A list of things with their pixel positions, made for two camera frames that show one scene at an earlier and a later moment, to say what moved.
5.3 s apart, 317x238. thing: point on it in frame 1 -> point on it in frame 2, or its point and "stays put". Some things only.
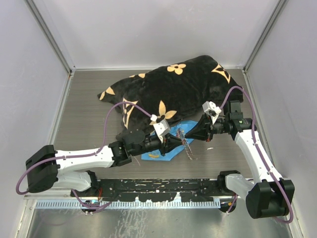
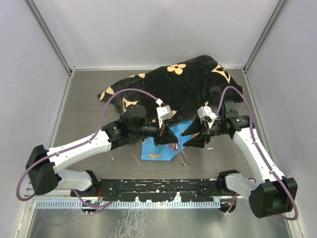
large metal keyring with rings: (181, 135) -> (181, 154)
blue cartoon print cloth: (157, 155) stays put
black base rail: (158, 190) stays put
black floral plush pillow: (171, 92) stays put
